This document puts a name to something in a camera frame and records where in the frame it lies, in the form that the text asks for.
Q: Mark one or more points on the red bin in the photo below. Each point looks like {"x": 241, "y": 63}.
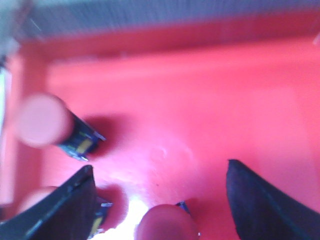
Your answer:
{"x": 176, "y": 103}

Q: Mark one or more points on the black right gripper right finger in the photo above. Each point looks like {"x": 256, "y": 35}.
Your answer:
{"x": 261, "y": 211}

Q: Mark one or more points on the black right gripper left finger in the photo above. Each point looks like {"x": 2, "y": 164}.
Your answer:
{"x": 67, "y": 213}

